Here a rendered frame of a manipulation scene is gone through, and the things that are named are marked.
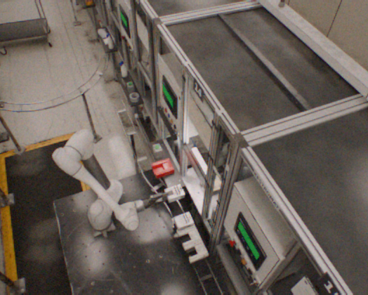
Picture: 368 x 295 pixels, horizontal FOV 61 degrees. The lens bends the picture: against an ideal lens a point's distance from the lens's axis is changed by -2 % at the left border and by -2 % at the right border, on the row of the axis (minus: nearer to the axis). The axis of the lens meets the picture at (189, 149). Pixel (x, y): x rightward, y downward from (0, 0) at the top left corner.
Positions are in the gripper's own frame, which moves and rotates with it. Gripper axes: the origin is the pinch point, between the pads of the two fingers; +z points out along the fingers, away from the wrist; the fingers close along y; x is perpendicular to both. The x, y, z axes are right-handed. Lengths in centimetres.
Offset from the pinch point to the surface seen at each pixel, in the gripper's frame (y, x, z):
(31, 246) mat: -101, 52, -130
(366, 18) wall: -28, 178, 375
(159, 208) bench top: -36.1, 10.5, -6.1
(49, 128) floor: -103, 208, -90
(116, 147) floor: -104, 146, -17
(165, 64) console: 78, 50, 19
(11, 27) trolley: -77, 431, -112
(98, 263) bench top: -35, -16, -65
